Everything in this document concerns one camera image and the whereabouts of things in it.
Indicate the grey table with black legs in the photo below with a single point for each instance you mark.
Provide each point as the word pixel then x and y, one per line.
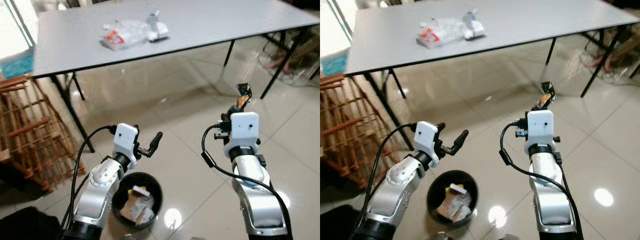
pixel 530 22
pixel 210 22

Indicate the crumpled white paper trash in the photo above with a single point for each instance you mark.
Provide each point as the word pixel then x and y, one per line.
pixel 455 205
pixel 136 207

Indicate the teal patterned box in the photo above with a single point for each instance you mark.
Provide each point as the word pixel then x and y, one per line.
pixel 17 65
pixel 332 64

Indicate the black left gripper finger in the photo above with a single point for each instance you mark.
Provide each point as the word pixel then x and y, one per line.
pixel 156 142
pixel 542 105
pixel 441 127
pixel 237 108
pixel 136 129
pixel 462 140

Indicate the orange and black snack wrapper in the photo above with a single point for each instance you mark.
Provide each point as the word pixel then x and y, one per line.
pixel 547 94
pixel 243 95

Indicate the round black rubbish bin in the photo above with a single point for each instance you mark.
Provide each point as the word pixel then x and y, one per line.
pixel 440 182
pixel 152 187

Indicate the small yellow paper scrap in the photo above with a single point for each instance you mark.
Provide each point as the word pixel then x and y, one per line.
pixel 139 190
pixel 457 188

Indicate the clear plastic bottle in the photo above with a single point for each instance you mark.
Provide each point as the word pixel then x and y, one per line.
pixel 474 26
pixel 156 27

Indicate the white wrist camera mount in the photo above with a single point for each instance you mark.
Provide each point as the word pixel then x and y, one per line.
pixel 245 132
pixel 541 127
pixel 425 140
pixel 125 142

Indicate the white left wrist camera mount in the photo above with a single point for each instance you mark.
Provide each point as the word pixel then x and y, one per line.
pixel 425 140
pixel 125 142

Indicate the wooden slatted rack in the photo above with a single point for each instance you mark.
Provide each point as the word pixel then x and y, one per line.
pixel 30 130
pixel 350 127

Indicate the black fabric bag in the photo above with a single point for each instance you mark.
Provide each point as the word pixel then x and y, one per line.
pixel 25 225
pixel 337 224

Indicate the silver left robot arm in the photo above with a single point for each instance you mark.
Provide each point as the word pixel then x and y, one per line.
pixel 395 190
pixel 97 192

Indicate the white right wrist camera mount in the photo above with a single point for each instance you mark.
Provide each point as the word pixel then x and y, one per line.
pixel 245 132
pixel 541 127

